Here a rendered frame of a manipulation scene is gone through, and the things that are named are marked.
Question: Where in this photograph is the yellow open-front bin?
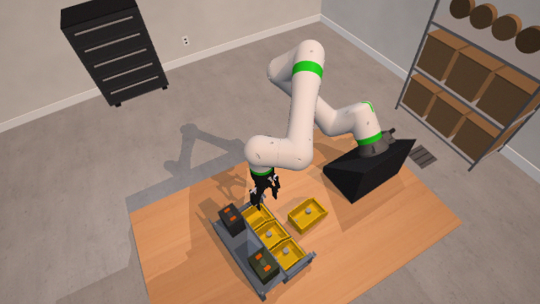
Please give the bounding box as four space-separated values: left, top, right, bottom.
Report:
288 197 327 236
256 220 289 251
270 238 305 272
242 204 274 231

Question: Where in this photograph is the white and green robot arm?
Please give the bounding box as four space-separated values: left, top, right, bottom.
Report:
244 40 396 183

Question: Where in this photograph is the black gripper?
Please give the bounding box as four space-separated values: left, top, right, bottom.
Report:
249 173 280 211

